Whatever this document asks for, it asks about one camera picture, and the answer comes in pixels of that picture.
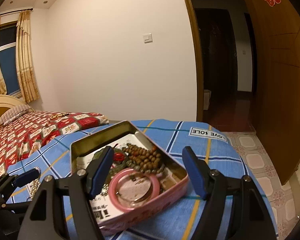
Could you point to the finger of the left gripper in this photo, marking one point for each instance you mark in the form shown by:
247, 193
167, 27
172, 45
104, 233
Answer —
26, 178

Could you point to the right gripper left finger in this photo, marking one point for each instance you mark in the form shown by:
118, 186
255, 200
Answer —
45, 216

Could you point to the pink jade bangle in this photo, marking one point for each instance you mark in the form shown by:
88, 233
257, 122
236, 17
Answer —
126, 206

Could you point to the green jade bangle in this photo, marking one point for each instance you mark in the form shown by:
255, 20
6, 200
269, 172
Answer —
117, 167

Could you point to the red knot tassel charm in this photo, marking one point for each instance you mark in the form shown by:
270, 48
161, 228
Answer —
119, 155

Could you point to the silver bangle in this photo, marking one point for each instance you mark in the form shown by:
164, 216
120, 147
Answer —
134, 189

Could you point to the pink metal tin box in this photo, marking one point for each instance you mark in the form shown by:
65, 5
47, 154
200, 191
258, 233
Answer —
161, 133

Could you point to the brown wooden bead mala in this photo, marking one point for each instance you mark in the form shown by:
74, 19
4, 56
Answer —
143, 160

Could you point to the printed paper leaflet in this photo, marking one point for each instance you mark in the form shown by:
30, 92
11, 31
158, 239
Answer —
172, 181

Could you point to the red patterned bed quilt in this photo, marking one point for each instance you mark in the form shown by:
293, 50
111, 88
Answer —
33, 130

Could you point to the striped pillow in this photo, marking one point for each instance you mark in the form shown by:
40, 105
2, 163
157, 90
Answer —
14, 113

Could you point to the beads on bed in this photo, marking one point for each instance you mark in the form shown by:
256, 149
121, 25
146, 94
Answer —
60, 115

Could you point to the cream wooden headboard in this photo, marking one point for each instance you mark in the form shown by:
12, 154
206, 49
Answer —
1, 107

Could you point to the beige curtain right panel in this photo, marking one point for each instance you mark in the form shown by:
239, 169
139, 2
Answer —
23, 59

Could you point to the black curtain rod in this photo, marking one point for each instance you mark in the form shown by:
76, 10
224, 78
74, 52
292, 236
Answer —
15, 11

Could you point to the brown wooden door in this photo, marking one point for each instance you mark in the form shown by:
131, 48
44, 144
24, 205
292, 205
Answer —
277, 114

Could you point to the brown door frame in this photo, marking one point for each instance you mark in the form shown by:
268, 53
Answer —
198, 60

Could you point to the window with white frame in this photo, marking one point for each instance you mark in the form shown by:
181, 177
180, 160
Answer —
8, 36

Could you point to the white wall light switch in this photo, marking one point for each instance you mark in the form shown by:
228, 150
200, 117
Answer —
147, 38

